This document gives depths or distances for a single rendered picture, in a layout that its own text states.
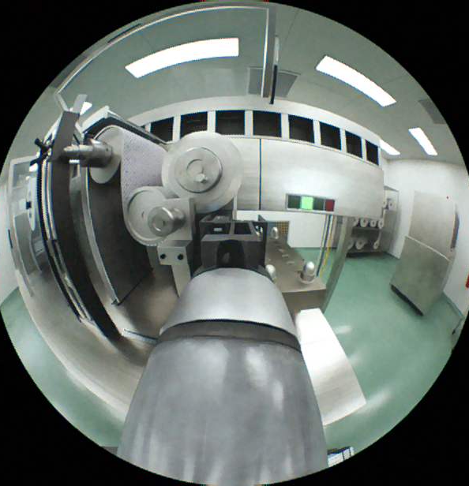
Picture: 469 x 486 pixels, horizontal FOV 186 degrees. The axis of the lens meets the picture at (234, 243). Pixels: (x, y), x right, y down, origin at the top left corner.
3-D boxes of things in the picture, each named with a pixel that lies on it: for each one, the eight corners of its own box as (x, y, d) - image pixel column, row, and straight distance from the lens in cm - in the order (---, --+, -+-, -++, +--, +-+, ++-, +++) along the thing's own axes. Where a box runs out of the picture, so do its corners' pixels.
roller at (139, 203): (129, 244, 36) (121, 190, 35) (174, 221, 57) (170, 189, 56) (174, 244, 29) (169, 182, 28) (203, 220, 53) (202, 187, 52)
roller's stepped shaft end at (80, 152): (59, 162, 37) (61, 147, 38) (80, 162, 40) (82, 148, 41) (65, 156, 35) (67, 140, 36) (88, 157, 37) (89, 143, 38)
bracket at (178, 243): (183, 340, 38) (148, 202, 22) (189, 320, 41) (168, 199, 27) (204, 342, 37) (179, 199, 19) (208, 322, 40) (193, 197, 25)
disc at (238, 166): (163, 214, 28) (161, 137, 30) (165, 214, 29) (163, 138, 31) (242, 212, 25) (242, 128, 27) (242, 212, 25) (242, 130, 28)
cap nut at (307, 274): (302, 284, 33) (306, 266, 30) (296, 275, 35) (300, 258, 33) (316, 283, 34) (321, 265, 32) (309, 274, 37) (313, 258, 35)
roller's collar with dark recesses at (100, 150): (77, 170, 41) (79, 144, 43) (95, 170, 44) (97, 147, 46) (91, 162, 36) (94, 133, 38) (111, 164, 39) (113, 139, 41)
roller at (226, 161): (170, 206, 27) (167, 143, 29) (203, 199, 52) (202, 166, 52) (233, 203, 24) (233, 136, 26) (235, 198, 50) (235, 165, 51)
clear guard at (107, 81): (57, 94, 122) (57, 93, 122) (88, 142, 121) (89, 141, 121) (268, 8, 79) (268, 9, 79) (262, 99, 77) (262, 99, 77)
